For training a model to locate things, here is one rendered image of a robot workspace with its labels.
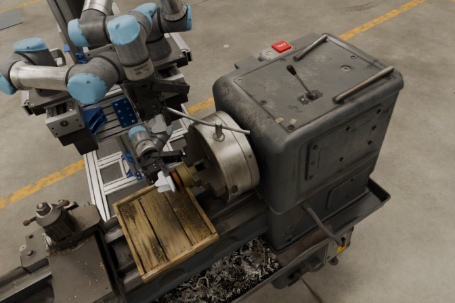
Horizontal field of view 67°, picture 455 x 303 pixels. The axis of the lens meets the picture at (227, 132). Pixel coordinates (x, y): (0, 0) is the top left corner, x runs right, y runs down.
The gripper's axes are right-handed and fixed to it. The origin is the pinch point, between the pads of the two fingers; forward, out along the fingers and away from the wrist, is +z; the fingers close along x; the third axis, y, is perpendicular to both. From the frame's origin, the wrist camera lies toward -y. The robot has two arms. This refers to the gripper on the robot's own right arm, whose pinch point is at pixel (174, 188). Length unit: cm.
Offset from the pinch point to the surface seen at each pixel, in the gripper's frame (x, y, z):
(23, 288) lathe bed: -22, 62, -7
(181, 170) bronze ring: 3.7, -4.8, -2.5
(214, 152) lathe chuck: 13.1, -15.6, 4.6
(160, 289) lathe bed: -37.0, 19.9, 12.3
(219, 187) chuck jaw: 1.5, -12.8, 9.6
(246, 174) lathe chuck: 3.7, -22.8, 11.5
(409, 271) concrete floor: -109, -102, 46
